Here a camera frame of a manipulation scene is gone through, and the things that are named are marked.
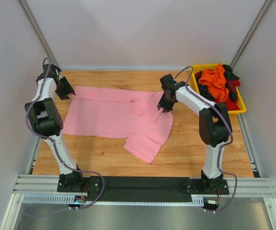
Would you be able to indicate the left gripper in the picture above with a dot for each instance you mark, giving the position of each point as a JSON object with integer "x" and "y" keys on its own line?
{"x": 64, "y": 89}

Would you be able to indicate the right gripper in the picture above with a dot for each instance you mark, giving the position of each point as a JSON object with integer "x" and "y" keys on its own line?
{"x": 164, "y": 103}

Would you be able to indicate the pink t shirt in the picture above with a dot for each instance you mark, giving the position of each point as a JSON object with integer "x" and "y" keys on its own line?
{"x": 113, "y": 113}

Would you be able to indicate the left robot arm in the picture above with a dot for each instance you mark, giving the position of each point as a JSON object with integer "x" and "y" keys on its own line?
{"x": 45, "y": 121}

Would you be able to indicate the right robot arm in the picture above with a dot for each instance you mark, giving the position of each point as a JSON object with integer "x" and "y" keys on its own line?
{"x": 214, "y": 130}

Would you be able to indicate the orange t shirt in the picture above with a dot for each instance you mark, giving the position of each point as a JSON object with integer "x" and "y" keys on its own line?
{"x": 212, "y": 84}

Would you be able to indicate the red t shirt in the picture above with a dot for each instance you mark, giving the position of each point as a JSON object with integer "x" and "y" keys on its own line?
{"x": 224, "y": 103}

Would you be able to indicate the black t shirt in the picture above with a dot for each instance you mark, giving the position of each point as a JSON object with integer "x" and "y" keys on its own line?
{"x": 229, "y": 75}

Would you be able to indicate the left corner aluminium post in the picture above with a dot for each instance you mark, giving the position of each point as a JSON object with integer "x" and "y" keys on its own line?
{"x": 32, "y": 20}

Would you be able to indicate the corner aluminium post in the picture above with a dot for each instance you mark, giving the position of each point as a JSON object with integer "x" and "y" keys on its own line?
{"x": 252, "y": 30}
{"x": 32, "y": 20}

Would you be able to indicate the aluminium frame rail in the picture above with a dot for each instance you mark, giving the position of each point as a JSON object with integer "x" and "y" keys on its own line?
{"x": 47, "y": 184}

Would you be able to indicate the grey slotted cable duct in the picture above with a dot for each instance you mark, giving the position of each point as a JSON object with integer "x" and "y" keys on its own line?
{"x": 195, "y": 201}

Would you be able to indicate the right corner aluminium post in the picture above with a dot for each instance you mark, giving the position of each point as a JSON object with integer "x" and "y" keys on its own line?
{"x": 252, "y": 30}

